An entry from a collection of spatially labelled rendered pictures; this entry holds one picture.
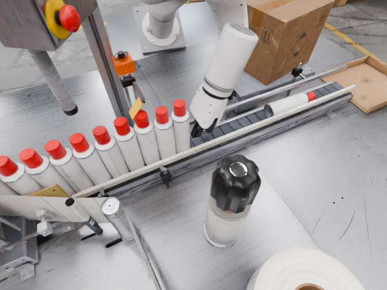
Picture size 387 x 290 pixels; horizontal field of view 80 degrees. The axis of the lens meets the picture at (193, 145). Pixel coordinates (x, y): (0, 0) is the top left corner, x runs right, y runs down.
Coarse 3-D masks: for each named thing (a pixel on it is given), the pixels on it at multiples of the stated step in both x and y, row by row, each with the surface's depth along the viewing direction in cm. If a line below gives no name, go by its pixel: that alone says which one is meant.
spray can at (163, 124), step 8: (160, 112) 58; (160, 120) 59; (168, 120) 61; (160, 128) 60; (168, 128) 61; (160, 136) 63; (168, 136) 63; (160, 144) 66; (168, 144) 66; (160, 152) 70; (168, 152) 69
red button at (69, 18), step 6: (66, 6) 35; (72, 6) 36; (60, 12) 35; (66, 12) 35; (72, 12) 35; (60, 18) 35; (66, 18) 35; (72, 18) 36; (78, 18) 37; (60, 24) 36; (66, 24) 35; (72, 24) 36; (78, 24) 37; (72, 30) 37
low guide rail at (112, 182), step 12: (324, 96) 87; (336, 96) 89; (300, 108) 83; (264, 120) 79; (276, 120) 82; (240, 132) 77; (204, 144) 73; (216, 144) 75; (180, 156) 71; (144, 168) 68; (156, 168) 70; (120, 180) 66; (84, 192) 63; (96, 192) 65
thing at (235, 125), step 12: (336, 84) 97; (312, 108) 88; (240, 120) 84; (252, 120) 84; (204, 132) 81; (216, 132) 81; (228, 132) 81; (252, 132) 81; (192, 144) 77; (192, 156) 75; (132, 180) 69
